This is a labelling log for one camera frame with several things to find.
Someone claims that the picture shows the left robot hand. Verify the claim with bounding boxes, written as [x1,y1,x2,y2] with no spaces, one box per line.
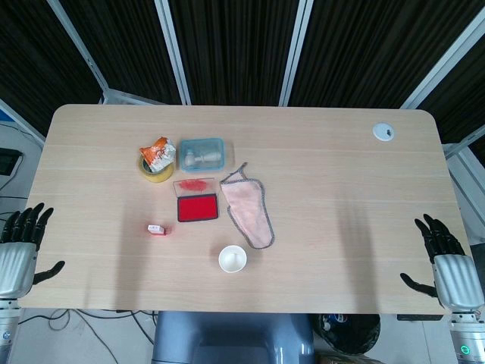
[0,202,66,300]

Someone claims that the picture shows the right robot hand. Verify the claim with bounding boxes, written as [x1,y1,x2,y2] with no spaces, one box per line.
[399,214,485,314]

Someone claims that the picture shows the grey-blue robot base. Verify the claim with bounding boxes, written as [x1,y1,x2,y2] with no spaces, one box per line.
[151,311,315,364]

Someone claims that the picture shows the black table foot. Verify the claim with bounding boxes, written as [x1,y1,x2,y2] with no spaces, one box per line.
[396,313,443,322]

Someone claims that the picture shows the black trash bin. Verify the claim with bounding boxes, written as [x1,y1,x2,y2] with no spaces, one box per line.
[316,313,382,357]

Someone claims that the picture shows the yellow tape roll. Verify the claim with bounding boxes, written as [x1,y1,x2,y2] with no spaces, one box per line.
[136,154,177,184]

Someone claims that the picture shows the crumpled orange white packet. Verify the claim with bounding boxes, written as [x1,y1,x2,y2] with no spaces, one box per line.
[139,136,177,174]

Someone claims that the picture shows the red ink pad case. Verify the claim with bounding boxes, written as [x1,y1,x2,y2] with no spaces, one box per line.
[172,178,220,223]

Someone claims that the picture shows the small white bottle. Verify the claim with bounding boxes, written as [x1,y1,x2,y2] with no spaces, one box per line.
[184,150,221,165]

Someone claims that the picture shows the white paper cup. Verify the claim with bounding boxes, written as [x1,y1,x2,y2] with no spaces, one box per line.
[218,245,248,274]

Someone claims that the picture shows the pink cloth grey edging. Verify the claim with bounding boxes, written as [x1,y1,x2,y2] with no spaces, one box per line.
[219,162,276,251]

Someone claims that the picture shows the clear container blue lid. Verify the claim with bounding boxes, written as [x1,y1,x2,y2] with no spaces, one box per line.
[177,137,236,174]

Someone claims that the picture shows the white table cable grommet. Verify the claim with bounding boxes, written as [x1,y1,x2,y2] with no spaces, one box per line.
[372,121,396,142]

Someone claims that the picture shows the white partition post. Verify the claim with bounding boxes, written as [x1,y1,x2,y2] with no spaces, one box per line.
[155,0,192,106]
[401,7,485,111]
[279,0,314,107]
[47,0,111,104]

